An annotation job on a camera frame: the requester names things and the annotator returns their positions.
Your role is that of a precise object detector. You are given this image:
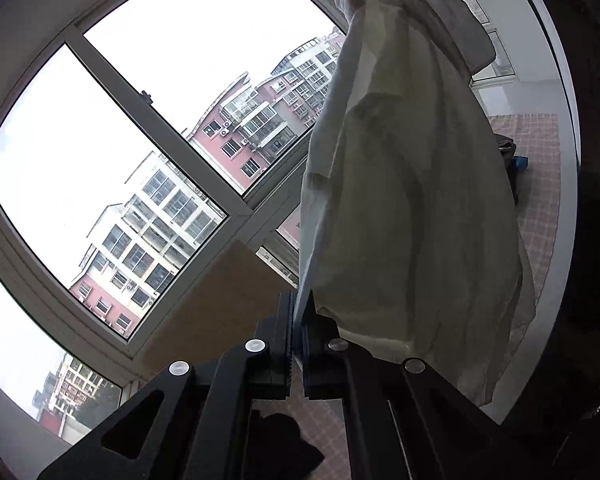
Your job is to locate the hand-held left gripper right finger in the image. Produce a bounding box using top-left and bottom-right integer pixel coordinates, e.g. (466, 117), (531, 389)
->
(300, 292), (531, 480)

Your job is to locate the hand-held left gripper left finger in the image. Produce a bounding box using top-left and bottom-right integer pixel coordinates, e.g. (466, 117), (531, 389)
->
(37, 290), (298, 480)

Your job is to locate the white shirt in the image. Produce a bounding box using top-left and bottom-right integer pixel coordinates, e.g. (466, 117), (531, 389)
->
(297, 0), (537, 406)

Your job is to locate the light wooden board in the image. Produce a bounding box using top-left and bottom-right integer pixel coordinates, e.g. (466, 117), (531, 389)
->
(140, 240), (301, 376)

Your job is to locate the pink checked cloth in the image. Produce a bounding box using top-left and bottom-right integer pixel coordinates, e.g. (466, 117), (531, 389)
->
(285, 114), (561, 480)

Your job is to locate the white window frame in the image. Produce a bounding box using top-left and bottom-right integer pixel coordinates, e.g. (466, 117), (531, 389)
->
(0, 0), (511, 441)

